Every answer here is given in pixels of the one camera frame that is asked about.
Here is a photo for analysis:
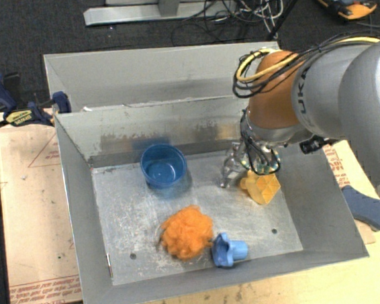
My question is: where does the blue plastic toy piece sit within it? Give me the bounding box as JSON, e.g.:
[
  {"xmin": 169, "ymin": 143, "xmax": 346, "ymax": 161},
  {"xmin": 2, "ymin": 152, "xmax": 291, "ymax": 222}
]
[{"xmin": 209, "ymin": 230, "xmax": 251, "ymax": 270}]

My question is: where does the black cylinder on white bracket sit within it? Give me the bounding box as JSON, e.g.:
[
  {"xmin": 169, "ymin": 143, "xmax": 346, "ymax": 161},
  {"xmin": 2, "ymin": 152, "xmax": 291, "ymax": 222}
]
[{"xmin": 298, "ymin": 133, "xmax": 333, "ymax": 155}]

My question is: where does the blue plastic cup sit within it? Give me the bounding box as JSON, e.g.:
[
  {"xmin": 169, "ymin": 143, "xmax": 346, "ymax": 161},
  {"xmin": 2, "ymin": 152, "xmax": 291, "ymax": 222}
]
[{"xmin": 138, "ymin": 140, "xmax": 192, "ymax": 193}]

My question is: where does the brown cardboard board, red print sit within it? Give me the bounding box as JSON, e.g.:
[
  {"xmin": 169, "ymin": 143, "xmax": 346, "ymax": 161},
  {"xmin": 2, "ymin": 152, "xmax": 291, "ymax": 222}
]
[{"xmin": 0, "ymin": 74, "xmax": 380, "ymax": 304}]

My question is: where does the orange fluffy ball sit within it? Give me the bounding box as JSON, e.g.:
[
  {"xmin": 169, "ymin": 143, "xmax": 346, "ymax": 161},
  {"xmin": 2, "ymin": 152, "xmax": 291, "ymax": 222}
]
[{"xmin": 156, "ymin": 202, "xmax": 219, "ymax": 264}]

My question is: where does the yellow toy block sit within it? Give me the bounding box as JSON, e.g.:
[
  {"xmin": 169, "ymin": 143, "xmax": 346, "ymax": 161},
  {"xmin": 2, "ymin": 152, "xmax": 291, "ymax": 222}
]
[{"xmin": 238, "ymin": 166, "xmax": 284, "ymax": 209}]

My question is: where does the grey metal bin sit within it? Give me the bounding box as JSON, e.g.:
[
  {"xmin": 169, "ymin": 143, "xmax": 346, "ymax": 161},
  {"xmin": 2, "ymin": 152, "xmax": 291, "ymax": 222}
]
[{"xmin": 44, "ymin": 22, "xmax": 373, "ymax": 304}]

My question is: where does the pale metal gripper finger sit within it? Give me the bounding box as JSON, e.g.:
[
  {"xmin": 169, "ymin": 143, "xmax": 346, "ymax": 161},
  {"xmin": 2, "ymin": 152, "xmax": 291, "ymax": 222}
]
[
  {"xmin": 228, "ymin": 166, "xmax": 246, "ymax": 184},
  {"xmin": 217, "ymin": 164, "xmax": 232, "ymax": 189}
]

